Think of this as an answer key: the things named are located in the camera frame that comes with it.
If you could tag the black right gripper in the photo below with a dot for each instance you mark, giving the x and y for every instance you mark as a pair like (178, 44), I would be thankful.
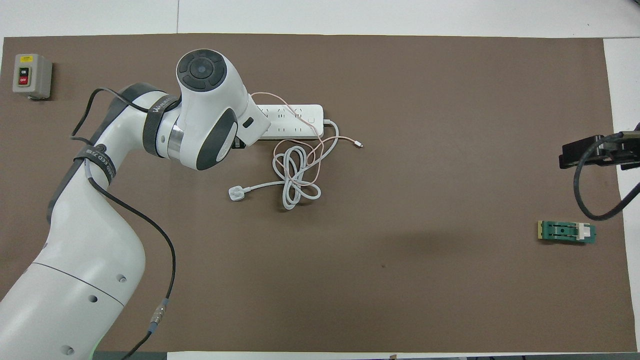
(631, 149)

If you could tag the white power strip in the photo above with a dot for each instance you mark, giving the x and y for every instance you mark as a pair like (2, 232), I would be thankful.
(295, 131)

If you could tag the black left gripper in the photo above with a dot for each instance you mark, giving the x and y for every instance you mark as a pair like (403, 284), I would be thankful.
(240, 144)

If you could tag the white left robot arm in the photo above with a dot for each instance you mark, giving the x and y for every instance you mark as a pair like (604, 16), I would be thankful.
(75, 250)

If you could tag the brown table mat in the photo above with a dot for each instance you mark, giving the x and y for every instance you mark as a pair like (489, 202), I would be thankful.
(400, 280)

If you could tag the grey on-off switch box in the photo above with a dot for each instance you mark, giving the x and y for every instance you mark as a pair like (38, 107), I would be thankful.
(30, 75)

